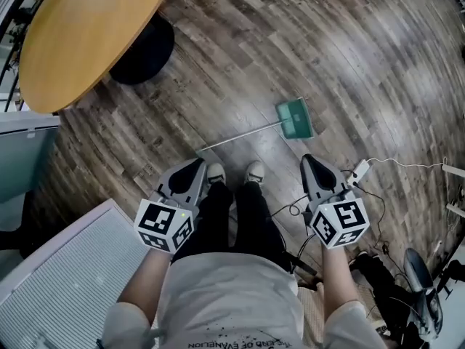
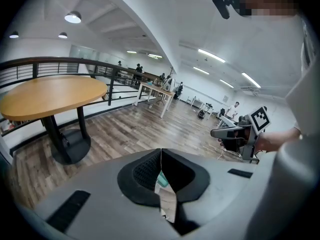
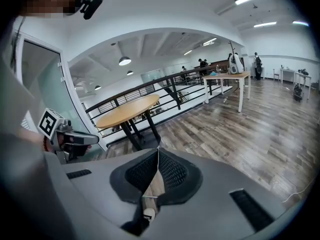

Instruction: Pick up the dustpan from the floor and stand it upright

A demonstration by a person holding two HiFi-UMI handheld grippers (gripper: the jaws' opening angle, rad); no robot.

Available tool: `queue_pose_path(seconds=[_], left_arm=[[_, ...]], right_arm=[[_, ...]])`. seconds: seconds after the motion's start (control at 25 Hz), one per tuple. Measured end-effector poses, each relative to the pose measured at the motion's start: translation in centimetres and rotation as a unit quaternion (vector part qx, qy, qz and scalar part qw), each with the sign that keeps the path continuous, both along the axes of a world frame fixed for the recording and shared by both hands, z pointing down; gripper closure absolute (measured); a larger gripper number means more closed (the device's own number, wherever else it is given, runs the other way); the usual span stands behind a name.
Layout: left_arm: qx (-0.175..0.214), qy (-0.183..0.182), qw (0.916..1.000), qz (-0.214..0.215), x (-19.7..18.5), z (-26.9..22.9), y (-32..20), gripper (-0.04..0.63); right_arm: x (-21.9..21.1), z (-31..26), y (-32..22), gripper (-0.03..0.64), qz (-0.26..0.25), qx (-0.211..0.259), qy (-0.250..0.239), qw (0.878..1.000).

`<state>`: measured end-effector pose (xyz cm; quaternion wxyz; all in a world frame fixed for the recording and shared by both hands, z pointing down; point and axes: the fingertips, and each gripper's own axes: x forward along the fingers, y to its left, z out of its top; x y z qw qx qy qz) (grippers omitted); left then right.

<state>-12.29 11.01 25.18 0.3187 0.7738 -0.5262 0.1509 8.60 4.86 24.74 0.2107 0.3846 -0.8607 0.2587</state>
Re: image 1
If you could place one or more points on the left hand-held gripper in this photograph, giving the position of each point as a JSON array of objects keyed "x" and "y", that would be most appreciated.
[{"x": 160, "y": 220}]

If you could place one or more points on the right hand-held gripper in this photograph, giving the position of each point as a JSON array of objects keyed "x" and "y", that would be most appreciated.
[{"x": 339, "y": 220}]

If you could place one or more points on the person's left forearm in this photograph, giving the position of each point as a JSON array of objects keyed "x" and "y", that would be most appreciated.
[{"x": 143, "y": 285}]

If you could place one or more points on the person's right forearm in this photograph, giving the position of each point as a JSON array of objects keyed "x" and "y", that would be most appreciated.
[{"x": 338, "y": 278}]

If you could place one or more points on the person's left white shoe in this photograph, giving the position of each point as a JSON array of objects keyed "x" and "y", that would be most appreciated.
[{"x": 216, "y": 173}]

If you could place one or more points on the person's white shoe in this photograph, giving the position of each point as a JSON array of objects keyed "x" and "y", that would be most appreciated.
[
  {"x": 255, "y": 171},
  {"x": 216, "y": 173}
]

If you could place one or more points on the white power strip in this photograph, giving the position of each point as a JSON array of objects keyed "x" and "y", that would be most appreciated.
[{"x": 359, "y": 171}]

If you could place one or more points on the person's right white shoe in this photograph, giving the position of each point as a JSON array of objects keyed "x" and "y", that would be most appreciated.
[{"x": 255, "y": 171}]

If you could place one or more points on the person's black trousers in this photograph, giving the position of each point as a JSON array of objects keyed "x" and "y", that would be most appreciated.
[{"x": 250, "y": 220}]

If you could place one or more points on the black bag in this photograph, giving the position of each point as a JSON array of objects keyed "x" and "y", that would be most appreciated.
[{"x": 374, "y": 285}]

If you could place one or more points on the black round table base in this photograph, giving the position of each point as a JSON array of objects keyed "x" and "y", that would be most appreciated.
[{"x": 152, "y": 56}]

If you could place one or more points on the person's white t-shirt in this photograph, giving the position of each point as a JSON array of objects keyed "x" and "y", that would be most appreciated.
[{"x": 232, "y": 296}]

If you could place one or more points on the white furniture legs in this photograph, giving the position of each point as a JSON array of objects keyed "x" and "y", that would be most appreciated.
[{"x": 454, "y": 191}]

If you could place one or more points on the beige woven mat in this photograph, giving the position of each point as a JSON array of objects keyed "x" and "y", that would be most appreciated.
[{"x": 312, "y": 315}]

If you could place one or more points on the grey and black chair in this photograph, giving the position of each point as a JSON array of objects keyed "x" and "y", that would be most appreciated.
[{"x": 421, "y": 285}]

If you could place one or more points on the white slatted panel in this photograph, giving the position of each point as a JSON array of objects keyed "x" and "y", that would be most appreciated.
[{"x": 72, "y": 278}]

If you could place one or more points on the teal glass partition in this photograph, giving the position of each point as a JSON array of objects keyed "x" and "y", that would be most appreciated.
[{"x": 22, "y": 158}]

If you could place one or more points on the round wooden table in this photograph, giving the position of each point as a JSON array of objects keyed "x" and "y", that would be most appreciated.
[{"x": 87, "y": 38}]

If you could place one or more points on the black metal railing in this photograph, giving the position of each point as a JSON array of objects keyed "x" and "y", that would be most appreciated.
[{"x": 11, "y": 31}]

